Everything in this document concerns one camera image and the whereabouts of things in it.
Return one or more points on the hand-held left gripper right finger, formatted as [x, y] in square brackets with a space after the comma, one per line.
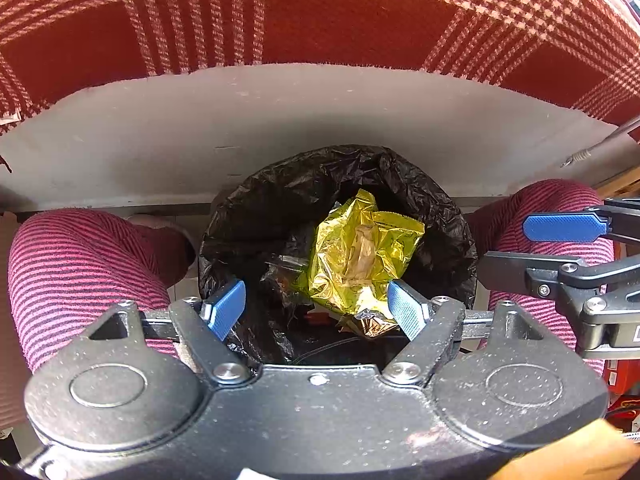
[405, 310]

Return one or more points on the grey table front panel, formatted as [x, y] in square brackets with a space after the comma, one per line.
[150, 150]

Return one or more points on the maroon footwear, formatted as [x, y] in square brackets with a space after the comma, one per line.
[165, 250]

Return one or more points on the left pink striped knee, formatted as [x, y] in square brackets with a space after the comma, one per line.
[75, 270]

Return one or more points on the black bin bag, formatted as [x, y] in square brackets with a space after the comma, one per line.
[250, 200]

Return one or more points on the gold foil snack wrapper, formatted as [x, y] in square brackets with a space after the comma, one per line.
[350, 260]

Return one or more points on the orange red box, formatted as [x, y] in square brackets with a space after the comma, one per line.
[622, 380]

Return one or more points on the wooden cabinet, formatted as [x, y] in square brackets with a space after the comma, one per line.
[625, 180]

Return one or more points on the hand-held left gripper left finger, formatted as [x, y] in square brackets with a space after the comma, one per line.
[227, 307]

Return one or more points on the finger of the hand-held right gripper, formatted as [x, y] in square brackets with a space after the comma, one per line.
[505, 270]
[560, 227]

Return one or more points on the pink striped knee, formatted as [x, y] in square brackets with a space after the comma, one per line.
[545, 195]
[75, 270]

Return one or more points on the right pink striped knee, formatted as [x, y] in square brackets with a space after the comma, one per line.
[545, 195]

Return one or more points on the red plaid blanket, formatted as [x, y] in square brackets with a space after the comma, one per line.
[325, 10]

